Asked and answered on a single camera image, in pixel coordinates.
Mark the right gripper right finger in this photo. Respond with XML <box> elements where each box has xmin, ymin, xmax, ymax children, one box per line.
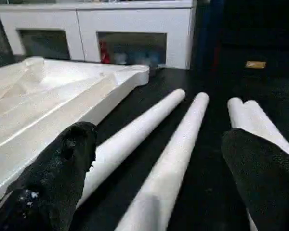
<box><xmin>221</xmin><ymin>128</ymin><xmax>289</xmax><ymax>231</ymax></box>

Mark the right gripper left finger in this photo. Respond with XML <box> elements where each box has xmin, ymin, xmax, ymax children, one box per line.
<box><xmin>0</xmin><ymin>121</ymin><xmax>98</xmax><ymax>231</ymax></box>

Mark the white plastic table top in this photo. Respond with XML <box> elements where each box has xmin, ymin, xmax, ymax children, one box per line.
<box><xmin>0</xmin><ymin>56</ymin><xmax>150</xmax><ymax>207</ymax></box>

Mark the black table mat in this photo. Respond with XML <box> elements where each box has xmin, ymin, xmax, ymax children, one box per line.
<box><xmin>0</xmin><ymin>54</ymin><xmax>289</xmax><ymax>231</ymax></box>

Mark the red bottle in cabinet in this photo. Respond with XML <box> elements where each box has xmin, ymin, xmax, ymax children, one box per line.
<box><xmin>100</xmin><ymin>40</ymin><xmax>111</xmax><ymax>64</ymax></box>

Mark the black cabinet with gold label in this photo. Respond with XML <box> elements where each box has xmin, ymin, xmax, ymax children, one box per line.
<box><xmin>195</xmin><ymin>0</ymin><xmax>289</xmax><ymax>80</ymax></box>

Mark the white glass-door cabinet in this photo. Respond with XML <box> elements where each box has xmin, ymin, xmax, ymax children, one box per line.
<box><xmin>0</xmin><ymin>0</ymin><xmax>197</xmax><ymax>70</ymax></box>

